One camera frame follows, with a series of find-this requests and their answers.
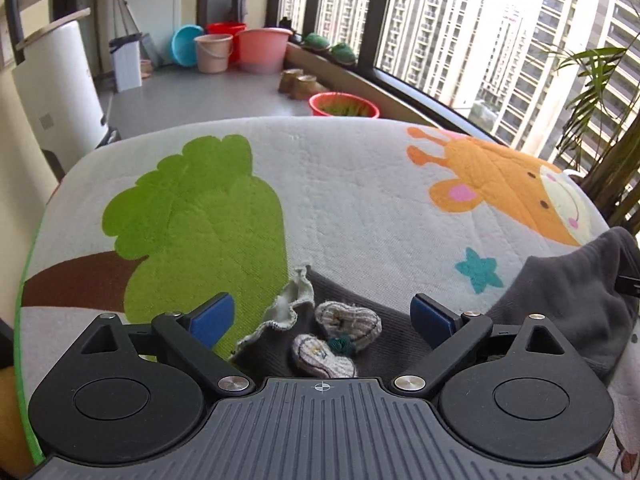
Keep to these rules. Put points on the dark grey garment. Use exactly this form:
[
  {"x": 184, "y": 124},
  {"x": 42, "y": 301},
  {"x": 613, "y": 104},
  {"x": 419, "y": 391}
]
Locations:
[{"x": 565, "y": 300}]

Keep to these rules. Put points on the beige plastic bucket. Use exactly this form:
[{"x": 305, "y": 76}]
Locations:
[{"x": 212, "y": 55}]

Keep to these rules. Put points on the dark hanging cloth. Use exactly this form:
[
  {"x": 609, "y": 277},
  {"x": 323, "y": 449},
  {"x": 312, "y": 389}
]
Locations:
[{"x": 241, "y": 2}]

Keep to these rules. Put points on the white trash bin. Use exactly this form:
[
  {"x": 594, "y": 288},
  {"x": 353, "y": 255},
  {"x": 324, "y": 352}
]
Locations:
[{"x": 126, "y": 65}]

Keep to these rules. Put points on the pink plastic basin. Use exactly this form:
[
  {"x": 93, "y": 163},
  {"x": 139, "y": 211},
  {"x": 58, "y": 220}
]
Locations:
[{"x": 262, "y": 50}]

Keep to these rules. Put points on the printed giraffe and tree mat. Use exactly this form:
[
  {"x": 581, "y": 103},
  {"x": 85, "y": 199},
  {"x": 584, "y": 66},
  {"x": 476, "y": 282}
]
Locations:
[{"x": 350, "y": 200}]

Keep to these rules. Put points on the red basin with greens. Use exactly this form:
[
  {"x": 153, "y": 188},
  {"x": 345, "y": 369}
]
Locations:
[{"x": 345, "y": 105}]

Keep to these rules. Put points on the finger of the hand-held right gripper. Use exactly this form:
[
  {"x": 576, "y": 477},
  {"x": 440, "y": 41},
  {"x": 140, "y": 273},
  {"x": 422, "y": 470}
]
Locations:
[{"x": 631, "y": 285}]

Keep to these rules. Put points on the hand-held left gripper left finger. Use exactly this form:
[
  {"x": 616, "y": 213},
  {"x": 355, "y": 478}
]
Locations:
[{"x": 212, "y": 317}]

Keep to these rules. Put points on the white plant pot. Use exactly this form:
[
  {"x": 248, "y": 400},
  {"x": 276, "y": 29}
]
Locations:
[{"x": 574, "y": 174}]

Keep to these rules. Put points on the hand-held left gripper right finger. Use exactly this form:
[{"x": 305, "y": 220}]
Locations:
[{"x": 430, "y": 320}]

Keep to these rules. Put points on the blue plastic basin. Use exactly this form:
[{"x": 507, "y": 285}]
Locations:
[{"x": 184, "y": 45}]

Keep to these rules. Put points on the potted palm plant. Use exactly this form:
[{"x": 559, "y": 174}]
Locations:
[{"x": 615, "y": 125}]

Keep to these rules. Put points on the green slipper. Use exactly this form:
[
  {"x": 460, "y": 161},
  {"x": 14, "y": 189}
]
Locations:
[{"x": 315, "y": 41}]

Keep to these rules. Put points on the red plastic bucket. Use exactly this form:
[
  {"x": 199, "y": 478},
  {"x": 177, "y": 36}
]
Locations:
[{"x": 225, "y": 28}]

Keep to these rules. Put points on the white floor appliance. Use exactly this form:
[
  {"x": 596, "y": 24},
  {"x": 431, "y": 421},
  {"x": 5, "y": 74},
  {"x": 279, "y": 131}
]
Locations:
[{"x": 60, "y": 90}]

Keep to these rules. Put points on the green items on windowsill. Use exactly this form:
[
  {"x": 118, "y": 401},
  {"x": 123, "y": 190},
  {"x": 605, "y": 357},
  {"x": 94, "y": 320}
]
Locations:
[{"x": 344, "y": 52}]

